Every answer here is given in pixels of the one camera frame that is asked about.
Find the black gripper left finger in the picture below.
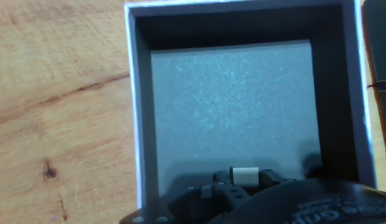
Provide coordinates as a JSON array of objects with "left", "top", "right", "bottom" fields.
[{"left": 197, "top": 170, "right": 252, "bottom": 215}]

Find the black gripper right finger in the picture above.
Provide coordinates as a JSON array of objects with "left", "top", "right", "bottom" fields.
[{"left": 258, "top": 169, "right": 295, "bottom": 189}]

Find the small wooden cube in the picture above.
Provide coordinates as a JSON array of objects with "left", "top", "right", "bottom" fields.
[{"left": 229, "top": 167, "right": 260, "bottom": 187}]

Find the white open box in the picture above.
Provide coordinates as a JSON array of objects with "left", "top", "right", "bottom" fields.
[{"left": 123, "top": 0, "right": 377, "bottom": 209}]

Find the dark blue open box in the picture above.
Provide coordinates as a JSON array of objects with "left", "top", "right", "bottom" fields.
[{"left": 362, "top": 0, "right": 386, "bottom": 175}]

